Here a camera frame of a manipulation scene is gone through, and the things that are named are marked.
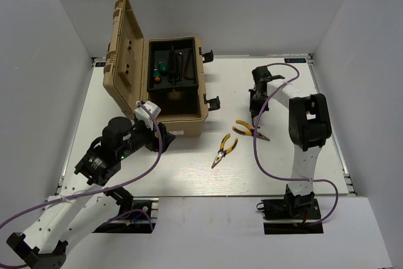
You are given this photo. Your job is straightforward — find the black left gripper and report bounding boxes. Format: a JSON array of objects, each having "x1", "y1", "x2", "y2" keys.
[{"x1": 118, "y1": 117, "x2": 176, "y2": 159}]

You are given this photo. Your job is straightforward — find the tan plastic toolbox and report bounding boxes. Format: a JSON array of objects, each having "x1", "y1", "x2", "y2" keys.
[{"x1": 103, "y1": 0, "x2": 208, "y2": 137}]

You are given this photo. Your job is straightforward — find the green screwdriver orange cap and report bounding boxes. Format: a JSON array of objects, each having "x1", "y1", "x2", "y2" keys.
[{"x1": 153, "y1": 67, "x2": 161, "y2": 83}]

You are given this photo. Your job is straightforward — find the yellow needle-nose pliers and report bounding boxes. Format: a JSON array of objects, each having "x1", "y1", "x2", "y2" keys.
[{"x1": 211, "y1": 134, "x2": 238, "y2": 169}]

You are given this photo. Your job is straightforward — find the green stubby screwdriver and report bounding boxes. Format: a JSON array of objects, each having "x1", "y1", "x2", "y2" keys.
[{"x1": 157, "y1": 60, "x2": 168, "y2": 76}]

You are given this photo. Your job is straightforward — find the bent brown hex key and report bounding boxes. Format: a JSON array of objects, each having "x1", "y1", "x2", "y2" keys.
[{"x1": 175, "y1": 52, "x2": 183, "y2": 82}]

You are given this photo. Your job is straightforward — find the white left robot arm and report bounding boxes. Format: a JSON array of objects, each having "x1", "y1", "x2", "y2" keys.
[{"x1": 6, "y1": 117, "x2": 176, "y2": 268}]

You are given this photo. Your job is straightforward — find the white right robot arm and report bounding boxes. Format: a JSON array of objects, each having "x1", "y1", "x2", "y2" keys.
[{"x1": 249, "y1": 65, "x2": 332, "y2": 218}]

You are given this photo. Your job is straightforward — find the black toolbox front latch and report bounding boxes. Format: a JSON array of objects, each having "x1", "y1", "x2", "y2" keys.
[{"x1": 203, "y1": 95, "x2": 221, "y2": 112}]

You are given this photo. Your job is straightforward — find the black toolbox latch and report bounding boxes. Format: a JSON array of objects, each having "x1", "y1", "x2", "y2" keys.
[
  {"x1": 203, "y1": 95, "x2": 221, "y2": 112},
  {"x1": 199, "y1": 48, "x2": 214, "y2": 64}
]

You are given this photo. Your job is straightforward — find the blue label sticker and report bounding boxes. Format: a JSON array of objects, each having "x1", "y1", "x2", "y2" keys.
[{"x1": 284, "y1": 58, "x2": 307, "y2": 64}]

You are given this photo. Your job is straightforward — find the black toolbox rear latch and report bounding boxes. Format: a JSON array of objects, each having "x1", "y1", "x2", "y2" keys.
[{"x1": 199, "y1": 48, "x2": 214, "y2": 64}]

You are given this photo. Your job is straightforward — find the black toolbox inner tray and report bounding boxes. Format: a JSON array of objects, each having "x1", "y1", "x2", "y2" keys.
[{"x1": 147, "y1": 37, "x2": 199, "y2": 93}]

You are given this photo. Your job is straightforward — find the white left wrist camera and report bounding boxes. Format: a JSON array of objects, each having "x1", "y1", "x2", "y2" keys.
[{"x1": 134, "y1": 101, "x2": 161, "y2": 130}]

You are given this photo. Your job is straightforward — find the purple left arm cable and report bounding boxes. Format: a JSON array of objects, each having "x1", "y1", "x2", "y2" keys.
[{"x1": 0, "y1": 100, "x2": 164, "y2": 269}]

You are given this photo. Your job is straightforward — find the black toolbox carry handle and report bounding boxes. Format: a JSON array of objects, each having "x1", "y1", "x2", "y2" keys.
[{"x1": 168, "y1": 45, "x2": 178, "y2": 84}]

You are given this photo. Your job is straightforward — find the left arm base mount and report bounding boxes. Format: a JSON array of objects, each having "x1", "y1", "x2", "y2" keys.
[{"x1": 94, "y1": 198, "x2": 159, "y2": 234}]

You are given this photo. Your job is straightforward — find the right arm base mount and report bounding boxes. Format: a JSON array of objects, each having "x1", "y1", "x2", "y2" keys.
[{"x1": 256, "y1": 198, "x2": 324, "y2": 235}]

